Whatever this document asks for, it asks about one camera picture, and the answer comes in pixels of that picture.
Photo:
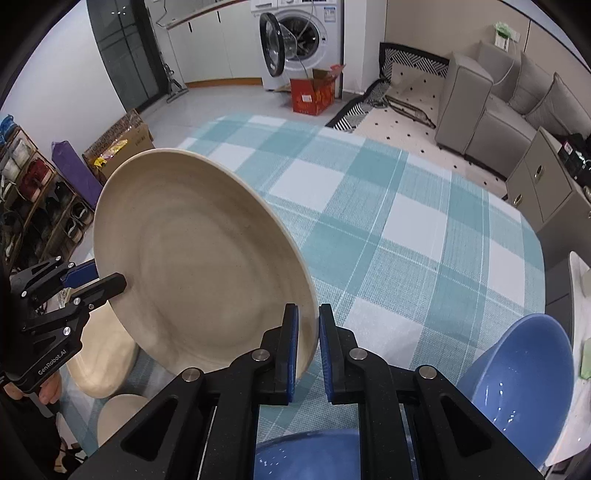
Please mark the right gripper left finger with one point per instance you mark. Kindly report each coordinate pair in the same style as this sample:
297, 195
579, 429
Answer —
285, 366

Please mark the white washing machine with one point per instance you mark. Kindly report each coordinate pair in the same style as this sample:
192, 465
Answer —
298, 37

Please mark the wooden shoe rack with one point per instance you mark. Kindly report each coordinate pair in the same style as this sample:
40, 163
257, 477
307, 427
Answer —
43, 213

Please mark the teal checkered tablecloth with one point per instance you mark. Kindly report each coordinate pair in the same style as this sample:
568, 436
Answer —
423, 265

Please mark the grey sofa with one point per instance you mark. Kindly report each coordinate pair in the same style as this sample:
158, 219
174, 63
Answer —
492, 106

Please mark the brown cardboard box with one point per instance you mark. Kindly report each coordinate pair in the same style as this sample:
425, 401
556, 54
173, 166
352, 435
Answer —
127, 137

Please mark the green tissue pack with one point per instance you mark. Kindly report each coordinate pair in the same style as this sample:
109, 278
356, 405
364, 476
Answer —
585, 366

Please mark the large beige plate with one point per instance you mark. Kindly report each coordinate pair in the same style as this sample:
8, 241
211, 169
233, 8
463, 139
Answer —
209, 267

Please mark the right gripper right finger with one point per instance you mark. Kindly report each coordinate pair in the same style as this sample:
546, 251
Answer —
333, 361

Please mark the dark blue bowl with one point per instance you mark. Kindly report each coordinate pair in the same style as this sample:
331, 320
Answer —
324, 454

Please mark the small beige plate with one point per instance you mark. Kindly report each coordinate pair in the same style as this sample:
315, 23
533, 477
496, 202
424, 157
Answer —
117, 411

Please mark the person's left hand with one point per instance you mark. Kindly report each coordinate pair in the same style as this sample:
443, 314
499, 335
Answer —
49, 393

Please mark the white marble coffee table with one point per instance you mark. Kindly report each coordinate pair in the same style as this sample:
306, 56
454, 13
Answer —
568, 302

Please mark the large blue bowl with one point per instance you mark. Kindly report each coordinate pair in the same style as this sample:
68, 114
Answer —
524, 384

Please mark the vacuum mop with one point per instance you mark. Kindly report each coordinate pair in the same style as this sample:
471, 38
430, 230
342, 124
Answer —
174, 88

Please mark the white kitchen cabinets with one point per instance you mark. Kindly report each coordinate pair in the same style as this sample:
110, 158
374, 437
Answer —
209, 43

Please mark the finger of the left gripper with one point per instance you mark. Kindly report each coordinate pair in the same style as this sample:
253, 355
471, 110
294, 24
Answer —
80, 275
99, 292

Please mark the grey side cabinet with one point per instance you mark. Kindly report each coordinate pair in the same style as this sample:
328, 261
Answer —
551, 201

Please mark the red cardboard box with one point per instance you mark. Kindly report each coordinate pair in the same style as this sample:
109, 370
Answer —
311, 96

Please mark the purple bag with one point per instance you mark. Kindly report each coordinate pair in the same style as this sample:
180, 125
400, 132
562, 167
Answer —
76, 172

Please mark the black patterned rug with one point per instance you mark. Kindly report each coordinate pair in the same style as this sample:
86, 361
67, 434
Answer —
409, 83

